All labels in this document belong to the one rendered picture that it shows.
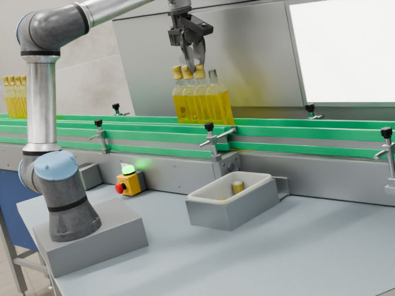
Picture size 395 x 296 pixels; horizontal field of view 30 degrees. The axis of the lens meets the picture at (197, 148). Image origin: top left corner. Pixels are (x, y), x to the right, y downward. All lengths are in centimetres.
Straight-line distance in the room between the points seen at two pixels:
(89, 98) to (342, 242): 400
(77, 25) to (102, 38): 360
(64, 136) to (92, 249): 99
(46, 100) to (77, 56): 347
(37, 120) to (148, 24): 81
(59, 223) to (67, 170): 15
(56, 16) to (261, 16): 67
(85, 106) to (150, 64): 283
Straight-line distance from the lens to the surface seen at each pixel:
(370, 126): 213
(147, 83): 295
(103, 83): 571
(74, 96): 567
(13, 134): 340
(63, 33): 210
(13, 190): 360
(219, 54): 256
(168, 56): 281
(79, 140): 294
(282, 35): 235
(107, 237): 211
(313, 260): 184
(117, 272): 203
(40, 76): 220
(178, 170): 247
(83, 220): 210
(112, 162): 277
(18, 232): 373
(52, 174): 207
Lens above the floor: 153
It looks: 15 degrees down
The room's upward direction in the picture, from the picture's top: 13 degrees counter-clockwise
